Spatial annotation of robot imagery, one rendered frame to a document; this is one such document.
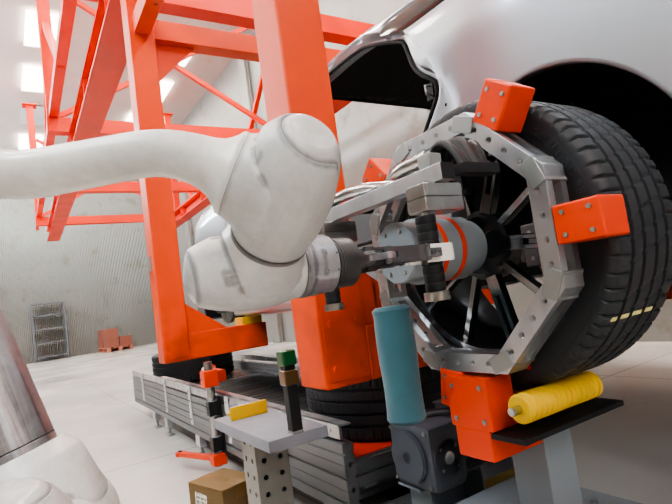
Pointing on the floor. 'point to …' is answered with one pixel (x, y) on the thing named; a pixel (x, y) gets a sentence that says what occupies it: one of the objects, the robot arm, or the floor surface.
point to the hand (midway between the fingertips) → (429, 254)
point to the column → (267, 476)
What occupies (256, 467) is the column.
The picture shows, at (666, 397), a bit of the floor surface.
